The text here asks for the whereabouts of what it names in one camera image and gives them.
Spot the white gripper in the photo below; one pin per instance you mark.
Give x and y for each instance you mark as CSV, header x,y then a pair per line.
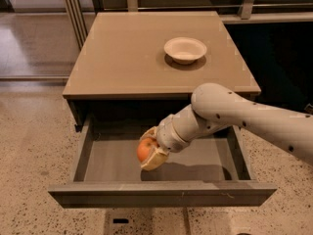
x,y
168,135

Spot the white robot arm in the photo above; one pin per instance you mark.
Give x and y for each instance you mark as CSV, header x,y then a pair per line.
x,y
214,107

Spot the orange fruit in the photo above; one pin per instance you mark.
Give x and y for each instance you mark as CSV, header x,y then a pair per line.
x,y
144,147

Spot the grey cabinet with top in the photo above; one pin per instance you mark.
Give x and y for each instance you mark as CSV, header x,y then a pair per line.
x,y
123,58

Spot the open grey top drawer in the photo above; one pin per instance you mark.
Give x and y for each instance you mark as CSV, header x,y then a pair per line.
x,y
214,171

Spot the metal shelf frame background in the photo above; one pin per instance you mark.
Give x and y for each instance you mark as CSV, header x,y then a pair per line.
x,y
231,11

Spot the white paper bowl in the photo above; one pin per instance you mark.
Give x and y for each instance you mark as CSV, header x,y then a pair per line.
x,y
184,50

